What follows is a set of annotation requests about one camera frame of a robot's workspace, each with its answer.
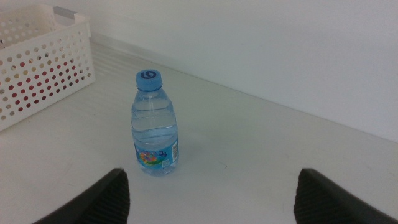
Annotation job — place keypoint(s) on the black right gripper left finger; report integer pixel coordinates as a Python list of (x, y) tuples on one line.
[(105, 202)]

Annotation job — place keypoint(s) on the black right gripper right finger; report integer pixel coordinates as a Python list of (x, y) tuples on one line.
[(323, 202)]

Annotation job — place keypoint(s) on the small water bottle blue cap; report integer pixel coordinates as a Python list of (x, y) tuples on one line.
[(154, 124)]

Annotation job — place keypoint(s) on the red soda can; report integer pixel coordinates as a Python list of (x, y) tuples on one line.
[(20, 83)]

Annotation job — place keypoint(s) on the white perforated plastic basket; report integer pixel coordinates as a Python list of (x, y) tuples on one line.
[(46, 40)]

